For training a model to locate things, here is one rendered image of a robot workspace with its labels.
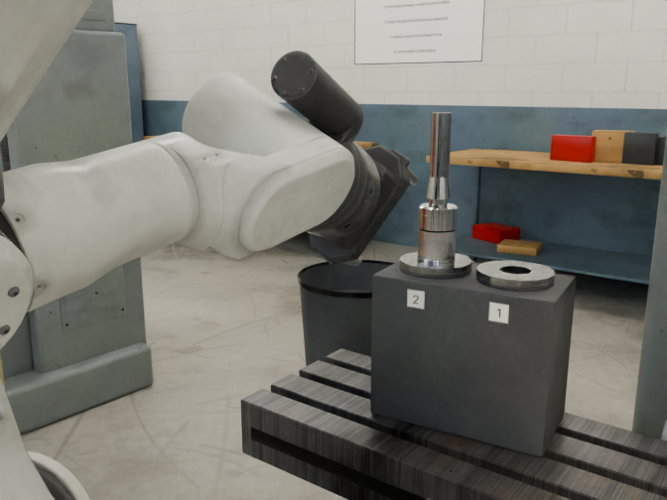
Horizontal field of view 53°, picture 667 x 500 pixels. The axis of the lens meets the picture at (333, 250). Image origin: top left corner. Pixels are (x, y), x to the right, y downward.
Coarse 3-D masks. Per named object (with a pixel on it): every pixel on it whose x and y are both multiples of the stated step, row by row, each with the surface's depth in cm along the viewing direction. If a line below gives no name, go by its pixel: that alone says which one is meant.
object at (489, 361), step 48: (384, 288) 81; (432, 288) 78; (480, 288) 76; (528, 288) 75; (384, 336) 83; (432, 336) 79; (480, 336) 76; (528, 336) 73; (384, 384) 84; (432, 384) 81; (480, 384) 78; (528, 384) 75; (480, 432) 79; (528, 432) 76
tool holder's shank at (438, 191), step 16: (448, 112) 80; (432, 128) 79; (448, 128) 79; (432, 144) 80; (448, 144) 79; (432, 160) 80; (448, 160) 80; (432, 176) 80; (448, 176) 80; (432, 192) 80; (448, 192) 80
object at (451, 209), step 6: (426, 204) 82; (450, 204) 82; (420, 210) 81; (426, 210) 80; (432, 210) 80; (438, 210) 80; (444, 210) 80; (450, 210) 80; (456, 210) 81; (438, 216) 80; (444, 216) 80
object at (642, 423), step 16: (656, 224) 101; (656, 240) 101; (656, 256) 101; (656, 272) 101; (656, 288) 101; (656, 304) 102; (656, 320) 102; (656, 336) 103; (656, 352) 103; (640, 368) 106; (656, 368) 103; (640, 384) 106; (656, 384) 104; (640, 400) 106; (656, 400) 104; (640, 416) 106; (656, 416) 105; (640, 432) 107; (656, 432) 105
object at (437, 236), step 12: (420, 216) 82; (432, 216) 80; (456, 216) 81; (420, 228) 82; (432, 228) 80; (444, 228) 80; (456, 228) 82; (420, 240) 82; (432, 240) 81; (444, 240) 81; (420, 252) 82; (432, 252) 81; (444, 252) 81
